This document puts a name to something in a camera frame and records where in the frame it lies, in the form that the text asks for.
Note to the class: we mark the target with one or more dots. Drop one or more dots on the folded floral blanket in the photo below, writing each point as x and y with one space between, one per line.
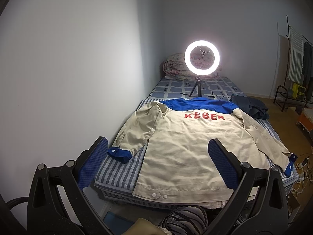
176 68

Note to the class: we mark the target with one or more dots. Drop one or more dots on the dark hanging garment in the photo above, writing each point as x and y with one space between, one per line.
307 69

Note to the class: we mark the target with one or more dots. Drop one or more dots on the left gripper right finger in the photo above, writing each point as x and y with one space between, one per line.
258 203

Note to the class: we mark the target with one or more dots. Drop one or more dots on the beige and blue jacket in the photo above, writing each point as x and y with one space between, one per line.
190 149

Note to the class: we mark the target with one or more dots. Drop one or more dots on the yellow box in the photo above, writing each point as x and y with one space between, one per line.
298 91

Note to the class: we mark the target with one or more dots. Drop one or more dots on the ring light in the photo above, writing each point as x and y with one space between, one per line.
203 47

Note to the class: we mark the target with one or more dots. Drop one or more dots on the blue checkered bed sheet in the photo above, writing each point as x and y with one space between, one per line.
220 88

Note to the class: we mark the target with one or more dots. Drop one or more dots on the black tripod stand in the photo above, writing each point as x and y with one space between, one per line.
197 86

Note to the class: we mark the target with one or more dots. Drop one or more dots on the black clothes rack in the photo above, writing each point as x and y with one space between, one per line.
283 93

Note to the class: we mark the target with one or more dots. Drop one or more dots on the orange stool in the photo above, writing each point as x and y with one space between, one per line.
306 119

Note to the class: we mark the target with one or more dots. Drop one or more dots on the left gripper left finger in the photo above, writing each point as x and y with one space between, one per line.
57 203

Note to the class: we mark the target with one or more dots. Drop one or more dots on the striped hanging towel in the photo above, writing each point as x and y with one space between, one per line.
295 56

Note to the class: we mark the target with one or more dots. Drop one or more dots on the striped trouser leg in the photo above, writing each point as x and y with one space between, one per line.
186 220

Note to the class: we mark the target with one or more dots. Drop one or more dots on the dark blue clothing pile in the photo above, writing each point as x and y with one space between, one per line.
251 106

